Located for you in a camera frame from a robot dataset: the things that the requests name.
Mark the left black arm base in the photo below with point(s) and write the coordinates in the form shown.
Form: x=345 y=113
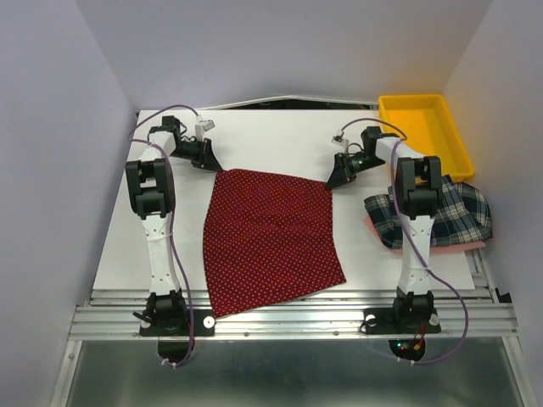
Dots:
x=176 y=326

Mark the plaid skirt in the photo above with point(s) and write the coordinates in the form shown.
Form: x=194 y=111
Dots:
x=463 y=217

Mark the yellow plastic bin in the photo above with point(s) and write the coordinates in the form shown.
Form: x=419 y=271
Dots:
x=430 y=129

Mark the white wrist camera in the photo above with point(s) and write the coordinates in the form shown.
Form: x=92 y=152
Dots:
x=341 y=141
x=202 y=126

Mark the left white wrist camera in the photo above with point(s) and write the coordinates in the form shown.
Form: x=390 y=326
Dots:
x=202 y=126

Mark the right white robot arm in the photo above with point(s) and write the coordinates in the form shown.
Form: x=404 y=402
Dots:
x=416 y=184

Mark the pink skirt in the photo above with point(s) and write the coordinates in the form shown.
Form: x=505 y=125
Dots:
x=453 y=249

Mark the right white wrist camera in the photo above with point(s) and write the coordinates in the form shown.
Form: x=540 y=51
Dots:
x=341 y=141

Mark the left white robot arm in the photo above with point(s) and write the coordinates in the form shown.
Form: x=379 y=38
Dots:
x=151 y=193

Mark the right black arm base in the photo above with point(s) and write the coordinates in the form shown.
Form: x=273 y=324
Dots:
x=410 y=317

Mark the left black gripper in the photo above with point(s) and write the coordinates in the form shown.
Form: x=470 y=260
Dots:
x=205 y=158

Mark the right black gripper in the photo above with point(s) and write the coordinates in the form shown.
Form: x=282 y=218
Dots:
x=342 y=174

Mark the red polka dot skirt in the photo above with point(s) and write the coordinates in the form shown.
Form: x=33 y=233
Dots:
x=267 y=239

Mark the aluminium rail frame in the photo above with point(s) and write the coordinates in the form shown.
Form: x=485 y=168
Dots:
x=105 y=316

